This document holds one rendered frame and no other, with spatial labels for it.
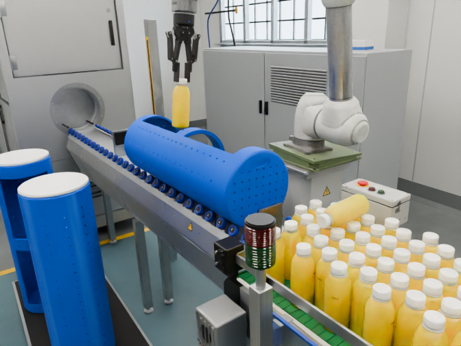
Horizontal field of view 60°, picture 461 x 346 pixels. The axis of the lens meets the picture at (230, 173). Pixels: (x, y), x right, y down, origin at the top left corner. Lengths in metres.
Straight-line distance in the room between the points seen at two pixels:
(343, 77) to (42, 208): 1.32
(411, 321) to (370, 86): 2.20
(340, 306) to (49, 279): 1.26
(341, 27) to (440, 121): 2.53
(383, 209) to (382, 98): 1.80
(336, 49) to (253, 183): 0.67
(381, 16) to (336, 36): 2.34
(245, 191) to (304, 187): 0.62
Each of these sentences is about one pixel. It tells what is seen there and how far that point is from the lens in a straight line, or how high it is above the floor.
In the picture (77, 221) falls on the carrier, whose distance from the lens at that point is 1.79.
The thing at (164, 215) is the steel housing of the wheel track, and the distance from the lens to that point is 1.81.
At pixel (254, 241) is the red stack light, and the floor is 1.22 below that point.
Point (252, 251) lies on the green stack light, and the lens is 0.82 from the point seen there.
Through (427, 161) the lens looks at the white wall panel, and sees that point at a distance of 4.24.
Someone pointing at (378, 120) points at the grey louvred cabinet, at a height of 0.97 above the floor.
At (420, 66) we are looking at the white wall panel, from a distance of 4.17.
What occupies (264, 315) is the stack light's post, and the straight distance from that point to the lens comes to 0.92.
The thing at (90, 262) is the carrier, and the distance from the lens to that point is 1.89.
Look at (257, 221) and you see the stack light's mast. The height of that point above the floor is 1.26.
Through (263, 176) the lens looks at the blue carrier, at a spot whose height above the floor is 1.14.
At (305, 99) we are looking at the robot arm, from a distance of 1.94.
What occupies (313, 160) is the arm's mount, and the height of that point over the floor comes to 1.05.
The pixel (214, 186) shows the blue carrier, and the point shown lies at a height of 1.12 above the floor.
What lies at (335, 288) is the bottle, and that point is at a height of 1.03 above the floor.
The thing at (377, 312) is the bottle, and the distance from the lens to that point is 0.97.
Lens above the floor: 1.62
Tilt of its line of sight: 19 degrees down
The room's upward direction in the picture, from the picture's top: 2 degrees counter-clockwise
